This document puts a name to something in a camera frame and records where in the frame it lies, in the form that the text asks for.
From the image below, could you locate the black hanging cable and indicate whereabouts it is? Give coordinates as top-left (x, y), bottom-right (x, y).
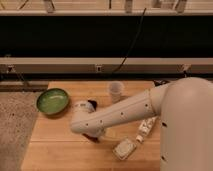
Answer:
top-left (111, 7), bottom-right (148, 74)

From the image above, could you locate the green ceramic bowl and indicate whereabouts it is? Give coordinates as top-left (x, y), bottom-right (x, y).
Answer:
top-left (36, 88), bottom-right (69, 116)

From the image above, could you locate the black rectangular phone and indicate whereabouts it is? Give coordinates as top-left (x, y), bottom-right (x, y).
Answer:
top-left (88, 99), bottom-right (97, 110)

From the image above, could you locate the grey metal rail beam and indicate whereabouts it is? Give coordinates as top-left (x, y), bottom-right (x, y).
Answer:
top-left (0, 57), bottom-right (213, 74)

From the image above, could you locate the translucent plastic cup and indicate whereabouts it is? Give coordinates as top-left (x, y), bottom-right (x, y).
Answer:
top-left (108, 81), bottom-right (124, 103)

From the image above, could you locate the clear plastic bottle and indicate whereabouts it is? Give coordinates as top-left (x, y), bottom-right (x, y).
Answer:
top-left (136, 117), bottom-right (156, 143)

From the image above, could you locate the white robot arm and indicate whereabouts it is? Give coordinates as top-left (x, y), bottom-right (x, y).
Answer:
top-left (70, 77), bottom-right (213, 171)

